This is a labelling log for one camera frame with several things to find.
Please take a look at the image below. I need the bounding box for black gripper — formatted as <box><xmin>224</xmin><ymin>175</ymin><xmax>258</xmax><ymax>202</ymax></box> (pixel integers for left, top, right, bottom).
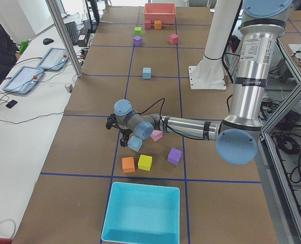
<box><xmin>106</xmin><ymin>114</ymin><xmax>132</xmax><ymax>147</ymax></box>

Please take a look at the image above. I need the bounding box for orange block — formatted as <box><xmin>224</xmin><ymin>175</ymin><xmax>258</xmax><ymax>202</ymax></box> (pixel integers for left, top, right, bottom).
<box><xmin>122</xmin><ymin>157</ymin><xmax>136</xmax><ymax>173</ymax></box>
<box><xmin>154</xmin><ymin>20</ymin><xmax>162</xmax><ymax>29</ymax></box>

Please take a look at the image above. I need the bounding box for purple block left side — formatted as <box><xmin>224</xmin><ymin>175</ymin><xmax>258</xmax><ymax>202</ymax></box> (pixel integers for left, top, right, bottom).
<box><xmin>167</xmin><ymin>148</ymin><xmax>182</xmax><ymax>165</ymax></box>

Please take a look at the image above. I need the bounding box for magenta block near tray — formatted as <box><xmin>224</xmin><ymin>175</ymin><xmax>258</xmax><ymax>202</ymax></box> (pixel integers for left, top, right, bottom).
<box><xmin>144</xmin><ymin>20</ymin><xmax>151</xmax><ymax>29</ymax></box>

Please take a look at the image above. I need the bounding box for purple block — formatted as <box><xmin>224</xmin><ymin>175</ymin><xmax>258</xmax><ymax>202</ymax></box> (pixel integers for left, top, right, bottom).
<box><xmin>167</xmin><ymin>148</ymin><xmax>182</xmax><ymax>165</ymax></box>
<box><xmin>133</xmin><ymin>36</ymin><xmax>143</xmax><ymax>47</ymax></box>

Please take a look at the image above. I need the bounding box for black phone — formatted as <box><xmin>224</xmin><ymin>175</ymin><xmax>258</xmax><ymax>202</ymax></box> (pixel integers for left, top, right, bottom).
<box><xmin>6</xmin><ymin>100</ymin><xmax>18</xmax><ymax>109</ymax></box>

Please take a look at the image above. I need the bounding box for black keyboard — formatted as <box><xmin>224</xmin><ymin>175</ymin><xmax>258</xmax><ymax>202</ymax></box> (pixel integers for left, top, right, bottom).
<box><xmin>64</xmin><ymin>21</ymin><xmax>79</xmax><ymax>45</ymax></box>

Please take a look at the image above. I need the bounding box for purple block right side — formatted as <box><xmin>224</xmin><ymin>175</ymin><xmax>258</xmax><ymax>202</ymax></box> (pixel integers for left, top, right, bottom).
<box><xmin>133</xmin><ymin>36</ymin><xmax>143</xmax><ymax>47</ymax></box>

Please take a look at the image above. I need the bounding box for teach pendant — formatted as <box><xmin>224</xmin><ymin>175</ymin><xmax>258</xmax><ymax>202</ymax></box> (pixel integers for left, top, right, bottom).
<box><xmin>3</xmin><ymin>66</ymin><xmax>45</xmax><ymax>95</ymax></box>
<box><xmin>37</xmin><ymin>48</ymin><xmax>69</xmax><ymax>71</ymax></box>

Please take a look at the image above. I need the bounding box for green block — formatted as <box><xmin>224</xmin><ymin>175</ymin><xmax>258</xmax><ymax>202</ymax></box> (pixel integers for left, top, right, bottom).
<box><xmin>134</xmin><ymin>26</ymin><xmax>142</xmax><ymax>37</ymax></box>

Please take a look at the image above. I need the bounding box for yellow block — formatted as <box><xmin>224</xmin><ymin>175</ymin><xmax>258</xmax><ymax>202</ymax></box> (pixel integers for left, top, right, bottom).
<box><xmin>138</xmin><ymin>155</ymin><xmax>152</xmax><ymax>171</ymax></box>

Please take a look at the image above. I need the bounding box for aluminium frame post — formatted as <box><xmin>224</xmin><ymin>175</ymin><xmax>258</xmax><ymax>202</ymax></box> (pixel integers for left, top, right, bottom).
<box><xmin>45</xmin><ymin>0</ymin><xmax>83</xmax><ymax>78</ymax></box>

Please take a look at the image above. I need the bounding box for light pink block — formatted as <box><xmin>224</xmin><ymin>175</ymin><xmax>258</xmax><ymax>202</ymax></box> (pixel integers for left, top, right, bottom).
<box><xmin>150</xmin><ymin>130</ymin><xmax>163</xmax><ymax>141</ymax></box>

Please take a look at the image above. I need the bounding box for light blue block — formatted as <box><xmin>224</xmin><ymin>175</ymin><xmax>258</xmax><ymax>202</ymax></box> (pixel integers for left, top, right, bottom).
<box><xmin>142</xmin><ymin>67</ymin><xmax>151</xmax><ymax>79</ymax></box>
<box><xmin>127</xmin><ymin>136</ymin><xmax>143</xmax><ymax>152</ymax></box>

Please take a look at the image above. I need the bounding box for orange block right side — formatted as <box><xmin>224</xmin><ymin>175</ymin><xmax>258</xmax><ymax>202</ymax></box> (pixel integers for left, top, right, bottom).
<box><xmin>154</xmin><ymin>20</ymin><xmax>162</xmax><ymax>29</ymax></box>

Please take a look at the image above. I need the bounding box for orange block left side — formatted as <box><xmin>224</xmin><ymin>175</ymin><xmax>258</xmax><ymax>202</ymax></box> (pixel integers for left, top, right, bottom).
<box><xmin>122</xmin><ymin>157</ymin><xmax>136</xmax><ymax>173</ymax></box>

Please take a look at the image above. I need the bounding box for pink tray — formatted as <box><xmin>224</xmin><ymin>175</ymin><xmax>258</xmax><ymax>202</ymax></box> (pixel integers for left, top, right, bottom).
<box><xmin>144</xmin><ymin>3</ymin><xmax>176</xmax><ymax>24</ymax></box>

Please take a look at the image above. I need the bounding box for blue tray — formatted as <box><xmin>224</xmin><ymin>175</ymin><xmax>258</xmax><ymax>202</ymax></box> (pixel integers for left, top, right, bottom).
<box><xmin>101</xmin><ymin>182</ymin><xmax>180</xmax><ymax>243</ymax></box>

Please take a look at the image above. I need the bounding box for magenta block lone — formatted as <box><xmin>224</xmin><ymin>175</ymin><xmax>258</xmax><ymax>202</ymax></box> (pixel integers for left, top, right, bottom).
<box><xmin>169</xmin><ymin>34</ymin><xmax>179</xmax><ymax>45</ymax></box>

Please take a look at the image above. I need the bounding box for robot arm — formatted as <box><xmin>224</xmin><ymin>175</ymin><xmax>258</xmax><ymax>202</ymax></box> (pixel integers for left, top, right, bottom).
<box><xmin>106</xmin><ymin>1</ymin><xmax>292</xmax><ymax>165</ymax></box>

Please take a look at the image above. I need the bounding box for teach pendant far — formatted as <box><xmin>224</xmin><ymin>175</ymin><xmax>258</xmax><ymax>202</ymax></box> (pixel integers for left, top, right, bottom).
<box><xmin>37</xmin><ymin>48</ymin><xmax>69</xmax><ymax>71</ymax></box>

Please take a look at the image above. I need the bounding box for teach pendant near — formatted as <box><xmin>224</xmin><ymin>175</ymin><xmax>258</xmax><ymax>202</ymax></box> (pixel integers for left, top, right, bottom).
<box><xmin>3</xmin><ymin>66</ymin><xmax>45</xmax><ymax>95</ymax></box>

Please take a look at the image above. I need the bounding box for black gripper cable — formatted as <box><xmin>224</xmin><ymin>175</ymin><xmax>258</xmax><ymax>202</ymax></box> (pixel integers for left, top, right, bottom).
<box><xmin>140</xmin><ymin>98</ymin><xmax>166</xmax><ymax>120</ymax></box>

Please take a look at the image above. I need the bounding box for black computer mouse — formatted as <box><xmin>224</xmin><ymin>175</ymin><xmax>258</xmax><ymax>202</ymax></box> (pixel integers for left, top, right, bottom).
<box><xmin>43</xmin><ymin>38</ymin><xmax>54</xmax><ymax>45</ymax></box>

